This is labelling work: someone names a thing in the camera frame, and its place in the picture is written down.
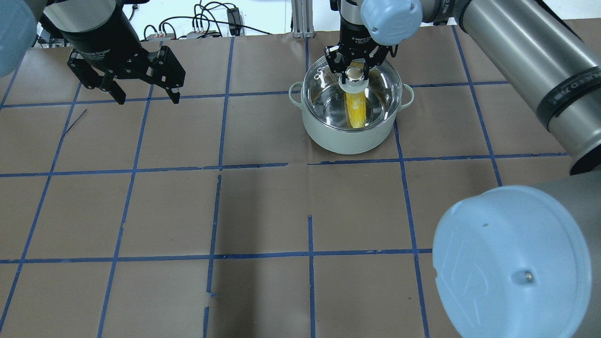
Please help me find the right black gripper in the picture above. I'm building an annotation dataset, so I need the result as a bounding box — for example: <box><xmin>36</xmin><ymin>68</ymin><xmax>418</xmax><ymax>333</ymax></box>
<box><xmin>324</xmin><ymin>19</ymin><xmax>395</xmax><ymax>85</ymax></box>

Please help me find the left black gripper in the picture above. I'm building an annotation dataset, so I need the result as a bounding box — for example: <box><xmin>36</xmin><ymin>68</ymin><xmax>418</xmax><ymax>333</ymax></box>
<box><xmin>43</xmin><ymin>0</ymin><xmax>186</xmax><ymax>105</ymax></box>

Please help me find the pale green cooking pot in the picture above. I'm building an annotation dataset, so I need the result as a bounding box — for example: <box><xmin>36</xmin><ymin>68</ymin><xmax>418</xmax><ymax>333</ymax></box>
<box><xmin>288</xmin><ymin>56</ymin><xmax>415</xmax><ymax>155</ymax></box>

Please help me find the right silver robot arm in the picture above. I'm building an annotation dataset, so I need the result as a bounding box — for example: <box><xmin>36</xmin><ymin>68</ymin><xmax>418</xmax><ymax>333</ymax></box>
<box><xmin>308</xmin><ymin>26</ymin><xmax>571</xmax><ymax>338</ymax></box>

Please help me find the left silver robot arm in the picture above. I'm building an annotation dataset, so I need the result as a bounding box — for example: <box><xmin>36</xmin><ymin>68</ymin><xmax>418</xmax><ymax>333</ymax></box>
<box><xmin>0</xmin><ymin>0</ymin><xmax>186</xmax><ymax>105</ymax></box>

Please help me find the small usb hub board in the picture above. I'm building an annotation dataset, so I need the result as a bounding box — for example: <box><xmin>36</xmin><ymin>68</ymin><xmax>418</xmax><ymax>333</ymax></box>
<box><xmin>145</xmin><ymin>32</ymin><xmax>174</xmax><ymax>41</ymax></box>

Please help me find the black power adapter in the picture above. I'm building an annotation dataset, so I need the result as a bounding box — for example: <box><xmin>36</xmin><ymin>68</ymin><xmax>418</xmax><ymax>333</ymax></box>
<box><xmin>227</xmin><ymin>7</ymin><xmax>242</xmax><ymax>28</ymax></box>

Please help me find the brown paper table cover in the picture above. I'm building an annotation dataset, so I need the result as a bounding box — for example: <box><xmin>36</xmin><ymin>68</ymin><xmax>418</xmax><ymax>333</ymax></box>
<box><xmin>0</xmin><ymin>19</ymin><xmax>601</xmax><ymax>338</ymax></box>

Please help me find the aluminium frame post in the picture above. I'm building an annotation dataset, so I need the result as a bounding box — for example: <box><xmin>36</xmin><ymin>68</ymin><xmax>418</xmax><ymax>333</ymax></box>
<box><xmin>291</xmin><ymin>0</ymin><xmax>315</xmax><ymax>38</ymax></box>

